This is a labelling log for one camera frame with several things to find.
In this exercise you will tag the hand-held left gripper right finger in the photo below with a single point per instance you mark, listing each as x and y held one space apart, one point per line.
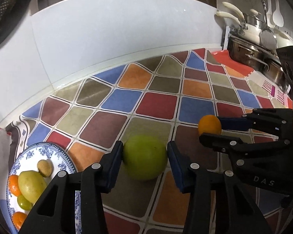
175 168

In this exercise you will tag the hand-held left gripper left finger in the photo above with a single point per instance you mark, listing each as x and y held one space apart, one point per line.
114 168

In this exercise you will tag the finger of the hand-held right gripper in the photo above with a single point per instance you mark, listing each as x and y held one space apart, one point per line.
219 140
232 123

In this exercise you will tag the large green round fruit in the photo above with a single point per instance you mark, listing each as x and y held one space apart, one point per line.
145 160

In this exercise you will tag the large yellow-green round fruit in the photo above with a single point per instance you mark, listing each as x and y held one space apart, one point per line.
31 185

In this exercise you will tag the blue patterned white plate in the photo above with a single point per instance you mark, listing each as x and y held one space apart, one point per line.
29 154

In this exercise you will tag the green persimmon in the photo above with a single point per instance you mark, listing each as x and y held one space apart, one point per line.
23 201

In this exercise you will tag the pink striped white cloth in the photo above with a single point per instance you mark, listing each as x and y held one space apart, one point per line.
271 87

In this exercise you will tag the red mat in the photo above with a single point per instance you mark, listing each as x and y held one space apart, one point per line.
230 63

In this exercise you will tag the colourful checkered tablecloth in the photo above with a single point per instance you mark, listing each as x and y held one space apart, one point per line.
158 104

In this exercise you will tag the small steel pot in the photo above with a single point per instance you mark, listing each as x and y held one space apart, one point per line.
276 72

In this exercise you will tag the small yellowish brown fruit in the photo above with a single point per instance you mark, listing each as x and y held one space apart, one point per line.
45 168

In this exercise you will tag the large steel pot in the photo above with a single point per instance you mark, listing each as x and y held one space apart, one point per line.
246 53

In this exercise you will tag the small orange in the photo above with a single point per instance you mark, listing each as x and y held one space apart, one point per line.
13 186

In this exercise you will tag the white spoon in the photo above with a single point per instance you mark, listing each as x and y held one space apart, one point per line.
270 17

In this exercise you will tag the white rice paddle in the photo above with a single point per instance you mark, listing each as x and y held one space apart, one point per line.
278 17

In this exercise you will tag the white paper sheet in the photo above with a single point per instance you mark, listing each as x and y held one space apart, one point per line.
0 141

